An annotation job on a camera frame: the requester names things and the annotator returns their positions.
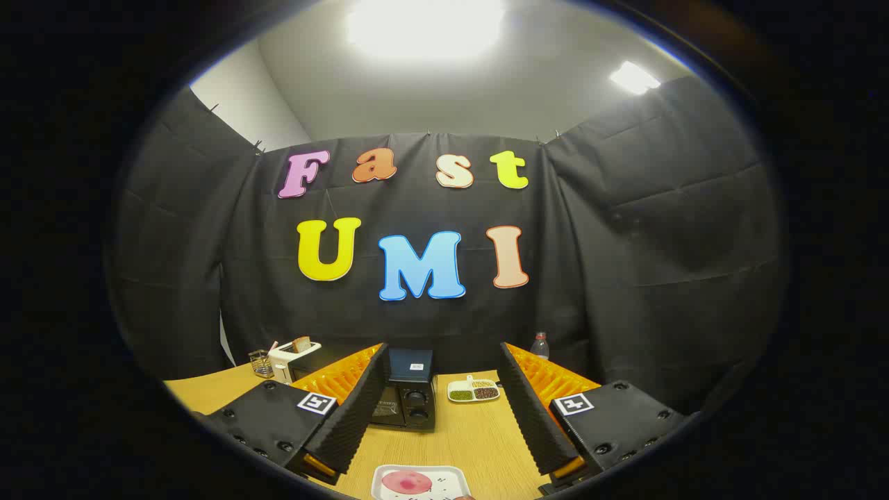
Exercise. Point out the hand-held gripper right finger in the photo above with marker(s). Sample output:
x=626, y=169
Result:
x=531, y=417

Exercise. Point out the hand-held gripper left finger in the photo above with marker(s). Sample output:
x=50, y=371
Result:
x=361, y=410

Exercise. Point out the black toaster oven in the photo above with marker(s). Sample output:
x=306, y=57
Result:
x=410, y=364

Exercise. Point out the pink meat slice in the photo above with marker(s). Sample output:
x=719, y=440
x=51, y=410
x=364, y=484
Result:
x=406, y=482

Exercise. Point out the white square plate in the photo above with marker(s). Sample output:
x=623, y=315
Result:
x=451, y=479

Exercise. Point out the white toaster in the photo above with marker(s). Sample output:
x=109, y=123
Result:
x=283, y=362

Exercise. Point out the white divided dish with beans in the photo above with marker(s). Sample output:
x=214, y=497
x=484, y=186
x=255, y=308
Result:
x=474, y=391

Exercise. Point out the clear bottle with red label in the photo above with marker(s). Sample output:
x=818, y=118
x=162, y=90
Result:
x=540, y=347

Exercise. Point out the toasted bread slice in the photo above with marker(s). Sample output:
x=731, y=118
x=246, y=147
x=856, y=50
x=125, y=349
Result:
x=301, y=344

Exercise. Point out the black backdrop cloth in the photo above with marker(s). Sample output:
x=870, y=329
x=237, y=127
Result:
x=625, y=243

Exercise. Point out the large ceiling light panel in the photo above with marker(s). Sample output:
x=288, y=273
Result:
x=425, y=28

